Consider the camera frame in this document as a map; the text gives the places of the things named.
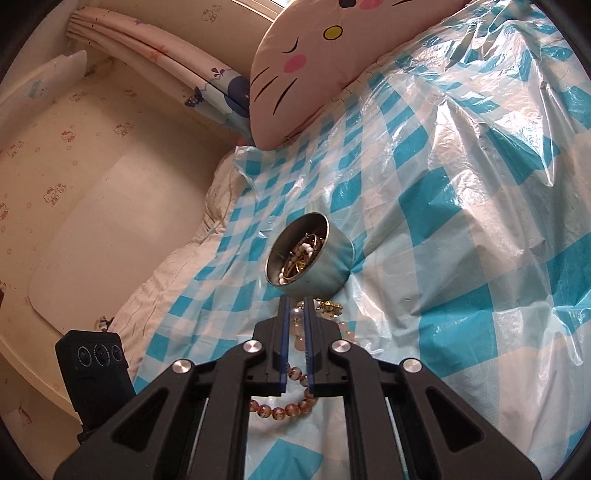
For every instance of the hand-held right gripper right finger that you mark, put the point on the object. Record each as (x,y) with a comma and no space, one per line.
(310,341)

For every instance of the small black white object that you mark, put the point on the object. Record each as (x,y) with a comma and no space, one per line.
(104,323)

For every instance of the whale print curtain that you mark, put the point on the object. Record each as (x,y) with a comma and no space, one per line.
(184,78)

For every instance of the white quilt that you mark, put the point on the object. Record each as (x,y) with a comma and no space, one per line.
(171,286)

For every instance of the silver bangle teal inside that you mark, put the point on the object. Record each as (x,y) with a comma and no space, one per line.
(316,240)

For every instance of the blue white checkered plastic sheet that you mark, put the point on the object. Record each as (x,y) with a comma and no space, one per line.
(438,230)

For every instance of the round metal tin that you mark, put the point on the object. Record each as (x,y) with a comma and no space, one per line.
(325,272)

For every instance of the pink cat face pillow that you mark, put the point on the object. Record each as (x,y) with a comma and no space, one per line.
(323,69)

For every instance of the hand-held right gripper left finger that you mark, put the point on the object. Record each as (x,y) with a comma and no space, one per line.
(285,341)

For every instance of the cream bed headboard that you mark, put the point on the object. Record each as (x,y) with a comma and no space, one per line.
(115,230)

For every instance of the gold triangular pendant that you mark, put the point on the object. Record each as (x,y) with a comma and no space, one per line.
(295,266)

